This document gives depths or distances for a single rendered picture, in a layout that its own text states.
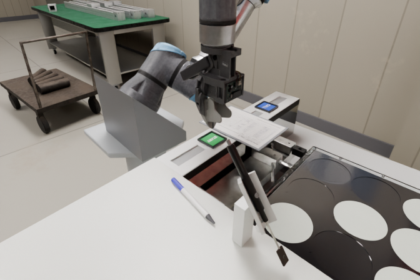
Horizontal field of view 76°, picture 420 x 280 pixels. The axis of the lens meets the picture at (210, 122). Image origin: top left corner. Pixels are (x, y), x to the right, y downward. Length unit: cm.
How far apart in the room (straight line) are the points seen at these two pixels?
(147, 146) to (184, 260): 47
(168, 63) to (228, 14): 44
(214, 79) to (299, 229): 35
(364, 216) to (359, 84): 191
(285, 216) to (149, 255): 29
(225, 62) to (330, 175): 40
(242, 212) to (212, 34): 33
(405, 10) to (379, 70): 43
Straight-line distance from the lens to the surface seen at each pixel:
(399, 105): 248
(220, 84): 56
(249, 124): 78
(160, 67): 94
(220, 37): 55
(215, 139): 70
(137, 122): 80
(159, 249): 48
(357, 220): 66
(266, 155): 75
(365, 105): 254
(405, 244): 67
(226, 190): 67
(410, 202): 76
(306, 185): 70
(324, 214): 64
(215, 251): 47
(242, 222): 43
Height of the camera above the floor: 135
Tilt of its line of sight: 30 degrees down
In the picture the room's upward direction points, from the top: straight up
